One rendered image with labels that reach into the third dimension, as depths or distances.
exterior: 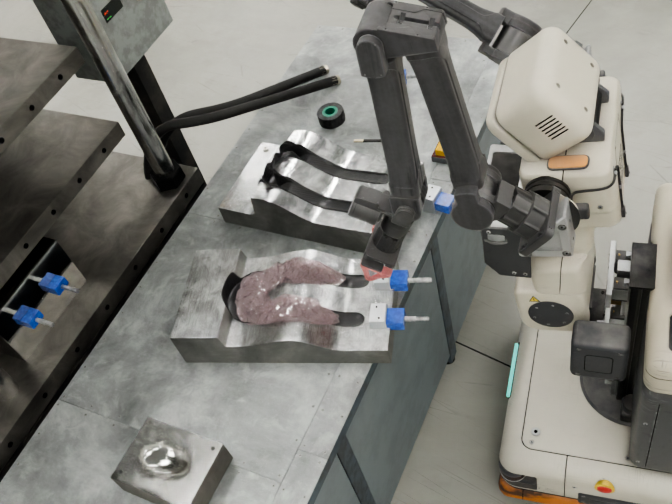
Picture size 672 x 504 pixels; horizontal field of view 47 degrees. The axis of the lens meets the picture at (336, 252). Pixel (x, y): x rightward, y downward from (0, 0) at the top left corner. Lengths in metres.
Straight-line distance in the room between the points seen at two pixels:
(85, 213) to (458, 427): 1.33
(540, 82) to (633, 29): 2.48
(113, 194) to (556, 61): 1.43
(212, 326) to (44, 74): 0.75
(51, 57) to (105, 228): 0.52
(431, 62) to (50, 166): 1.27
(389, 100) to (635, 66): 2.48
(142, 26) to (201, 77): 1.78
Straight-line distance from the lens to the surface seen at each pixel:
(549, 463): 2.21
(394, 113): 1.31
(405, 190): 1.42
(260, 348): 1.78
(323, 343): 1.74
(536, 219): 1.43
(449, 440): 2.55
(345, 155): 2.09
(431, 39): 1.18
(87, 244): 2.33
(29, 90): 2.03
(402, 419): 2.29
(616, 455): 2.22
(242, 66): 4.11
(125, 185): 2.44
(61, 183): 2.14
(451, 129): 1.31
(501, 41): 1.74
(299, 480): 1.68
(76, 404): 1.99
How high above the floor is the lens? 2.29
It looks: 49 degrees down
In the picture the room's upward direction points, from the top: 18 degrees counter-clockwise
